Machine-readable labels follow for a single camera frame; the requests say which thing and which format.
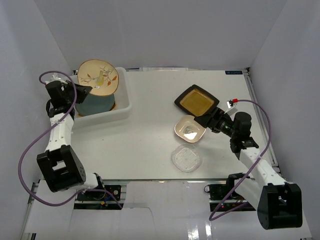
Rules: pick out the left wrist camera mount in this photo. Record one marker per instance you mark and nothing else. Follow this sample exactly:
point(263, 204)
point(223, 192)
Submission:
point(55, 77)

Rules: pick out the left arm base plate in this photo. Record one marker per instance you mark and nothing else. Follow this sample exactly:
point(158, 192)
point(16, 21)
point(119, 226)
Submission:
point(97, 200)

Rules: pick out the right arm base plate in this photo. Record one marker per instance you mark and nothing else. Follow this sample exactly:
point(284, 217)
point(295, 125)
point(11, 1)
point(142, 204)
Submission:
point(218, 191)

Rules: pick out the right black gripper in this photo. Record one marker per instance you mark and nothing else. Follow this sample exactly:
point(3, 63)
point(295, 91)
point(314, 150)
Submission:
point(207, 120)

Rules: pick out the cream bird pattern plate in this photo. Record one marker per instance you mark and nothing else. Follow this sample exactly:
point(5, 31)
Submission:
point(100, 75)

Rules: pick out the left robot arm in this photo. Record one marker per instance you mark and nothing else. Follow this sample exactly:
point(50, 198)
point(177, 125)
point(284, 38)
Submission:
point(59, 164)

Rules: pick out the teal round plate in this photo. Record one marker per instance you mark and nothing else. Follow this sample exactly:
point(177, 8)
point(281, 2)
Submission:
point(94, 104)

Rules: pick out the blue label sticker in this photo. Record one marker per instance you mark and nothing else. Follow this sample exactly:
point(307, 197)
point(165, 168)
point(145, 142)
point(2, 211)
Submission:
point(233, 72)

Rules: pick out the aluminium table frame rail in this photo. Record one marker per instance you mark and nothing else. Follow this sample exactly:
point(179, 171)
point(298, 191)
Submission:
point(269, 154)

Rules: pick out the white plastic bin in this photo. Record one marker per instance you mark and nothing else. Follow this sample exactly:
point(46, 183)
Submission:
point(122, 110)

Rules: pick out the beige square bowl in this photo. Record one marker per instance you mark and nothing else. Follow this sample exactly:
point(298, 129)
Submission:
point(188, 129)

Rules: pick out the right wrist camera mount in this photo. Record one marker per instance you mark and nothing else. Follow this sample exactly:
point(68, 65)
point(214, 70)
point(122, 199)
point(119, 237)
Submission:
point(231, 106)

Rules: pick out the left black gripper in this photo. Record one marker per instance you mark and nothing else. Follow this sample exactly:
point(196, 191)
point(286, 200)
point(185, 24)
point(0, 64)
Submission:
point(75, 92)

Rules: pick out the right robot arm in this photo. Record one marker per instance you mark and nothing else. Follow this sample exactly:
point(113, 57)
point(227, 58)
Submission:
point(278, 203)

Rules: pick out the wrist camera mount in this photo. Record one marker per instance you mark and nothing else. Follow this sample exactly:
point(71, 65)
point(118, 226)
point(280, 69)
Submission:
point(55, 77)
point(231, 106)

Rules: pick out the black and amber square plate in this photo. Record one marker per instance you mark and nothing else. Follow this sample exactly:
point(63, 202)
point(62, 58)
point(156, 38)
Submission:
point(196, 101)

